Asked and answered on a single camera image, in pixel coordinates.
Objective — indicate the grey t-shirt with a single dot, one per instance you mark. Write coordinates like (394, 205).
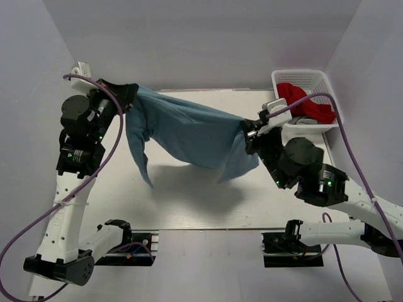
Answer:
(303, 120)

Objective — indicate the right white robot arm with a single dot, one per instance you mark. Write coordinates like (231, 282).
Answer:
(374, 223)

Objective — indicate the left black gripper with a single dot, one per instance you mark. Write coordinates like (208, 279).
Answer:
(125, 93)

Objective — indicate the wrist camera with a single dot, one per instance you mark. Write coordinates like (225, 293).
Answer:
(81, 69)
(274, 113)

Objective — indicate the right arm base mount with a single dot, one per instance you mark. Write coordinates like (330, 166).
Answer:
(279, 253)

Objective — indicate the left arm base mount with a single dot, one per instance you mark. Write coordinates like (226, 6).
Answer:
(141, 253)

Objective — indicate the blue-grey t-shirt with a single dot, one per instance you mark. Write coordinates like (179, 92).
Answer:
(189, 132)

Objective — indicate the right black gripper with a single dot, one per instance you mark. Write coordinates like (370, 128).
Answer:
(255, 131)

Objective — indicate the white plastic basket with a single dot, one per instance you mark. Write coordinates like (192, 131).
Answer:
(311, 81)

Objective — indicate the red t-shirt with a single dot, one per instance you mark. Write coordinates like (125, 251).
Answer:
(322, 113)

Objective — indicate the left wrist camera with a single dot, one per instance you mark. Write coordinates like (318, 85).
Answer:
(81, 69)

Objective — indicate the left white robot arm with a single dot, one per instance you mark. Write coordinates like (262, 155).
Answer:
(85, 120)

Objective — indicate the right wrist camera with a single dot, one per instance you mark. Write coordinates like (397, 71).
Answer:
(274, 113)

